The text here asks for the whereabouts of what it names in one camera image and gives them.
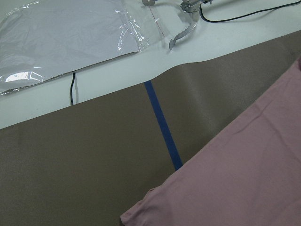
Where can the pink Snoopy t-shirt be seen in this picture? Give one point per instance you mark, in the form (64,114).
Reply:
(247,175)

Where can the metal reacher grabber tool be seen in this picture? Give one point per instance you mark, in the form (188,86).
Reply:
(171,23)

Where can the paper sheet in plastic sleeve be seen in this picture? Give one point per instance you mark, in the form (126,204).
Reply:
(45,39)

